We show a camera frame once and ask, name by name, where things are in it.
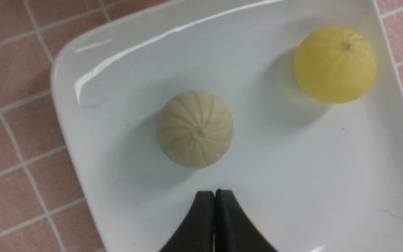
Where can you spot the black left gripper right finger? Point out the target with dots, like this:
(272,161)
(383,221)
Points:
(233,230)

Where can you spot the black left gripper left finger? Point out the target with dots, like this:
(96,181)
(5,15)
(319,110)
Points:
(196,231)

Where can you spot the pale white steamed bun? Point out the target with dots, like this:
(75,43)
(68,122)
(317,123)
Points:
(195,129)

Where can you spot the yellow steamed bun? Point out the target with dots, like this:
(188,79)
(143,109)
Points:
(335,65)

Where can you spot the white square plate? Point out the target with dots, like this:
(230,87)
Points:
(312,177)

